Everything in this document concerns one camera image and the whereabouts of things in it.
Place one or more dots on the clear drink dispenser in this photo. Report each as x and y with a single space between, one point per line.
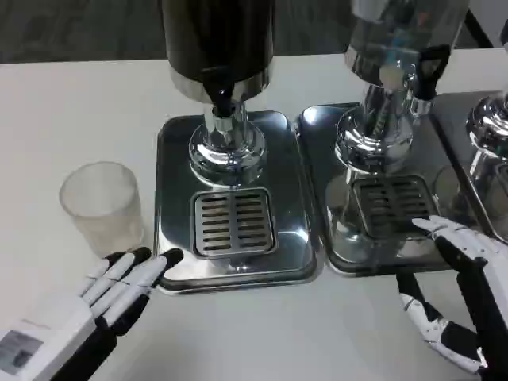
381 135

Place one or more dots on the chrome dispenser base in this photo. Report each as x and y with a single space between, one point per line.
488 119

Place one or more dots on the steel drip tray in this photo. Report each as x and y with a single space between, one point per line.
293 190
317 151
452 119

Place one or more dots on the black tap of dark dispenser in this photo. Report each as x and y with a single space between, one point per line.
218 93

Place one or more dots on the clear ribbed glass cup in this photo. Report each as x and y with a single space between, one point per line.
103 210

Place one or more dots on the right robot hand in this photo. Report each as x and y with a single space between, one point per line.
488 285

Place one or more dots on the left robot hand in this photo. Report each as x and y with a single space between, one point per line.
51 325

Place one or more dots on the black tap of clear dispenser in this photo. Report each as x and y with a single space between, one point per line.
428 87

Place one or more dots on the dark drink dispenser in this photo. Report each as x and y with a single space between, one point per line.
218 35

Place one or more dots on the black bar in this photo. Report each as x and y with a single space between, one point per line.
482 28

